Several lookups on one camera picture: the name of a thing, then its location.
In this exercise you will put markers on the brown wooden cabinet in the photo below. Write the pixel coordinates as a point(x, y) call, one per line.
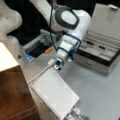
point(16, 102)

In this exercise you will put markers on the metal clip at notebook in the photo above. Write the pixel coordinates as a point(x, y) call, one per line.
point(77, 111)

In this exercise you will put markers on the grey tray with blue items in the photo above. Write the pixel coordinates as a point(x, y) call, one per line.
point(40, 43)

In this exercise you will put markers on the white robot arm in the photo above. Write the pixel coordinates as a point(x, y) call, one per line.
point(74, 23)

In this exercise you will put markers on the grey metal drawer box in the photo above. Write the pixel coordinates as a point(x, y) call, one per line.
point(100, 49)

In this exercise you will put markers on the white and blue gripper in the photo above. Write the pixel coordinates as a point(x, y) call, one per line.
point(70, 43)

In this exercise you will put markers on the small orange object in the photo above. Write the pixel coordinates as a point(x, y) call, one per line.
point(47, 51)

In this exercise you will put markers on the white spiral notebook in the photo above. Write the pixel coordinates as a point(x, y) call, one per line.
point(55, 93)

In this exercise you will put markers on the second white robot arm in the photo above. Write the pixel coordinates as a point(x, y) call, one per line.
point(10, 20)

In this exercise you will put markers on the black marker pen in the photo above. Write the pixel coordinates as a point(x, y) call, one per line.
point(58, 65)

